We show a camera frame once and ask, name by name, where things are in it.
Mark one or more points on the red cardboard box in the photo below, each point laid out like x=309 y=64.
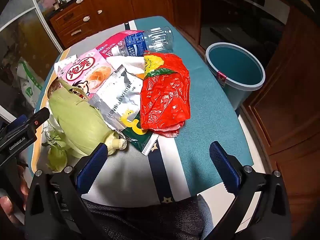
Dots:
x=112 y=42

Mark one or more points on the glass sliding door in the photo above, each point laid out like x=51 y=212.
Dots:
x=22 y=35

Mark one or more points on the dark built-in appliance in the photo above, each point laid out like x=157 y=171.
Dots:
x=240 y=17

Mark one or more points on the green and white bag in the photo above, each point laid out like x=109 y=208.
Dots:
x=30 y=85

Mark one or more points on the silver snack wrapper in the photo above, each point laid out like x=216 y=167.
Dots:
x=120 y=92

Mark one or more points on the person's left hand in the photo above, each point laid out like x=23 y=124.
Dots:
x=8 y=207

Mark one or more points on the pink snack box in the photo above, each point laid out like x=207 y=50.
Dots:
x=82 y=70

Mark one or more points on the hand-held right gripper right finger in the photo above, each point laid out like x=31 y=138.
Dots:
x=225 y=170

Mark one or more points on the corn cob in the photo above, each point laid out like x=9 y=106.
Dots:
x=75 y=115

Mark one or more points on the clear bottle with blue label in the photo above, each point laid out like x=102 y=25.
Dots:
x=155 y=40

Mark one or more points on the person's legs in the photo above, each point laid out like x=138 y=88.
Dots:
x=150 y=220

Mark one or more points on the wooden kitchen cabinet row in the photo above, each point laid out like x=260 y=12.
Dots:
x=110 y=5

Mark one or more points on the teal and white tablecloth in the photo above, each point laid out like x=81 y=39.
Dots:
x=210 y=120

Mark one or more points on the blue plastic bin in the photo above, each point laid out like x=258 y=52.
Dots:
x=235 y=67

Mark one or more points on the green and yellow packet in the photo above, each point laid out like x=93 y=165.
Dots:
x=140 y=140

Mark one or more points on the white tissue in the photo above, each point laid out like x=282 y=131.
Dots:
x=125 y=62

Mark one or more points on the tall wooden cabinet door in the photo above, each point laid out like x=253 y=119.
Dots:
x=295 y=100

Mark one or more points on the red plastic bag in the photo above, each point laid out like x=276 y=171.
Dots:
x=165 y=95

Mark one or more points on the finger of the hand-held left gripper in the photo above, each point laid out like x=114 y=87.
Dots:
x=41 y=117

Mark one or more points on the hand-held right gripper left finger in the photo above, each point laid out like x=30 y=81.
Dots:
x=91 y=170

